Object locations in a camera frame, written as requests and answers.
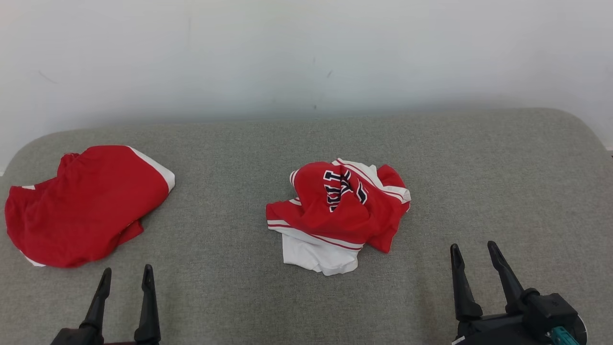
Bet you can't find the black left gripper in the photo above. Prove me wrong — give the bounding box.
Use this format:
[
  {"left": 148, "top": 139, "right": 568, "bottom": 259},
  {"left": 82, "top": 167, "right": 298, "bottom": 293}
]
[{"left": 50, "top": 264, "right": 161, "bottom": 345}]

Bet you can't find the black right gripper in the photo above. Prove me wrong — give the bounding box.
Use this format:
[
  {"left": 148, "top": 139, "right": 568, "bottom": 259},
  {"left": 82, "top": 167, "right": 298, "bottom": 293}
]
[{"left": 450, "top": 241, "right": 556, "bottom": 345}]

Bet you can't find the red shorts white stripe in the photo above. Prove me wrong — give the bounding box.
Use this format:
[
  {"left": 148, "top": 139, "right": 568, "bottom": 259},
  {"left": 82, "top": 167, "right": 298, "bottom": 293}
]
[{"left": 4, "top": 145, "right": 176, "bottom": 268}]

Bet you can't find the red Bulls jersey white trim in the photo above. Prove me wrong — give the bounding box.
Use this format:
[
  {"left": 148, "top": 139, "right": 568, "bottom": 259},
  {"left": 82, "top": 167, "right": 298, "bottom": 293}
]
[{"left": 266, "top": 158, "right": 412, "bottom": 276}]

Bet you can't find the grey fabric sofa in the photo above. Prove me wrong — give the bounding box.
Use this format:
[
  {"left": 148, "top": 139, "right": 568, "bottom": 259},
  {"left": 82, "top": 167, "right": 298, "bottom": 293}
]
[{"left": 0, "top": 108, "right": 613, "bottom": 345}]

